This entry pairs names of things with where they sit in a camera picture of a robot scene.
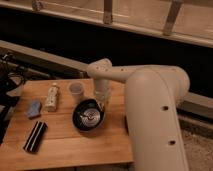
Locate black ceramic bowl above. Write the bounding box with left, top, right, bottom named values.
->
left=72, top=99, right=105, bottom=131

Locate black cables and equipment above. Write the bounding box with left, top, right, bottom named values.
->
left=0, top=51, right=28, bottom=144

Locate white small bottle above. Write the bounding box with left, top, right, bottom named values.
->
left=45, top=82, right=59, bottom=112

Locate wooden board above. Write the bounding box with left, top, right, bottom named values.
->
left=0, top=80, right=132, bottom=171

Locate black white striped block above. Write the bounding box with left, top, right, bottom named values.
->
left=23, top=121, right=47, bottom=153

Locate clear plastic cup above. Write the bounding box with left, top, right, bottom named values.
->
left=69, top=82, right=84, bottom=103

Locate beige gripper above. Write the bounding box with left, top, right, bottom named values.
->
left=94, top=79, right=110, bottom=111

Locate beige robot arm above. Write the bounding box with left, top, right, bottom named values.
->
left=87, top=59, right=190, bottom=171

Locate blue sponge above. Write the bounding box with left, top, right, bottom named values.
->
left=26, top=100, right=41, bottom=119

